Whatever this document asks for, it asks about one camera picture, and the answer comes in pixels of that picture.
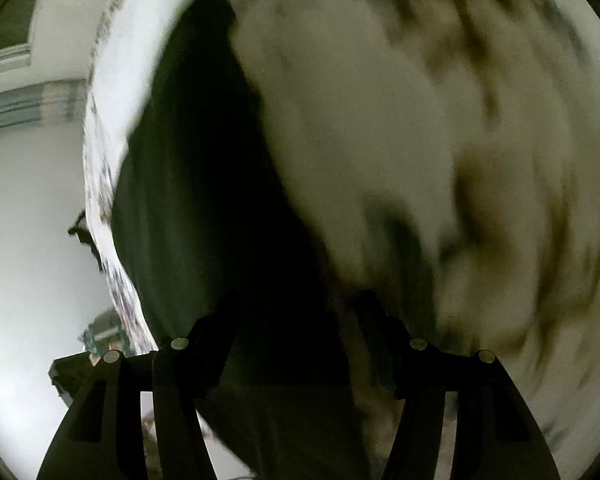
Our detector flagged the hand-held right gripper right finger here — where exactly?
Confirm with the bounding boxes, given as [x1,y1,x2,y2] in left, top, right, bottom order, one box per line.
[360,290,561,480]

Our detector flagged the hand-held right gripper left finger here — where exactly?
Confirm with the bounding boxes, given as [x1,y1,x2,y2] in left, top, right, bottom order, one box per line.
[36,300,241,480]

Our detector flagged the dark striped sweater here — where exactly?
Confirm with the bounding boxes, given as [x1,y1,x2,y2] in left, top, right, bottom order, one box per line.
[111,0,396,480]

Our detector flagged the black hanging clothes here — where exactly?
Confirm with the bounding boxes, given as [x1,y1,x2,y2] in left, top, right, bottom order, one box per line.
[69,210,106,273]

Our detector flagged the teal shelf rack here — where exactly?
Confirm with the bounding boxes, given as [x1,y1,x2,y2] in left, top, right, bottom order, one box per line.
[82,307,131,356]

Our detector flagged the floral bed blanket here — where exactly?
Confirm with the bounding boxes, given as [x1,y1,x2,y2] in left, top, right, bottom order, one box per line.
[82,0,600,461]

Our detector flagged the teal striped curtain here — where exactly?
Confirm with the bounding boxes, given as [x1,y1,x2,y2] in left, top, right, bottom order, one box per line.
[0,42,88,133]

